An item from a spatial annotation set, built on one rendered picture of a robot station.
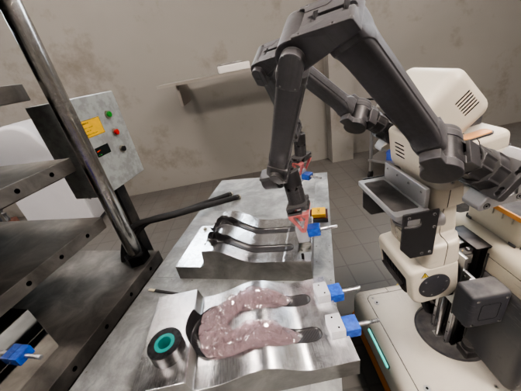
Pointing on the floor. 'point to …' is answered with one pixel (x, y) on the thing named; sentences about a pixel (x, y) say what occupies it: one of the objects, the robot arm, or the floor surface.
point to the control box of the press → (93, 130)
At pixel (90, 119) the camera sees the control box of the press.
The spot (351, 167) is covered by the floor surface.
